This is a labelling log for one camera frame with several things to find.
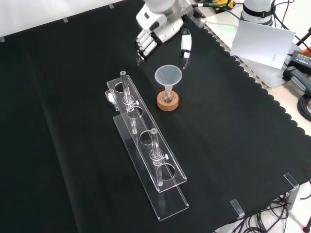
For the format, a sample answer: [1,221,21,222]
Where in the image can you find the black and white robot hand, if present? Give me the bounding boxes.
[134,4,193,70]

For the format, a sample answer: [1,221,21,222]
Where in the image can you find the translucent plastic funnel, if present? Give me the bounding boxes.
[154,64,183,98]

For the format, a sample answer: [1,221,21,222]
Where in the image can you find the small glass round-bottom flask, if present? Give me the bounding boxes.
[162,88,175,103]

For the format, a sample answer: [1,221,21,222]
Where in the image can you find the clear acrylic funnel stand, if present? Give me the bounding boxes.
[104,70,190,222]

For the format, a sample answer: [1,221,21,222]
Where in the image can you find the silver metal plate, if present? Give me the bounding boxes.
[203,9,289,89]

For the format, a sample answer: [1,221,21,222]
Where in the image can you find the yellow stop button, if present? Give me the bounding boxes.
[213,0,236,12]

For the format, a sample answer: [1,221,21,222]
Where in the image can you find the pale board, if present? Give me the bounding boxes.
[229,19,297,70]

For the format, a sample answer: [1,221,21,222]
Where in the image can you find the black cloth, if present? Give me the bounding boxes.
[0,0,311,233]

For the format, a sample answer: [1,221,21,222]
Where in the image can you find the black power adapter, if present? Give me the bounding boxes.
[285,49,311,73]

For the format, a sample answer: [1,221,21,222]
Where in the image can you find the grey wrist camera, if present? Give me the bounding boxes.
[191,9,207,29]

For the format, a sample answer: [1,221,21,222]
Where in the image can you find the cork ring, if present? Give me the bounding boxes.
[156,90,180,112]

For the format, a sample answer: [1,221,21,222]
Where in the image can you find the black cable connector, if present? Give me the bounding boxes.
[282,66,311,94]

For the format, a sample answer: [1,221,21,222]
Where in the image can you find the coiled black cable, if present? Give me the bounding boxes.
[297,93,311,122]

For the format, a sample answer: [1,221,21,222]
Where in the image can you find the tangled black floor cables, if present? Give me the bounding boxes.
[213,191,311,233]

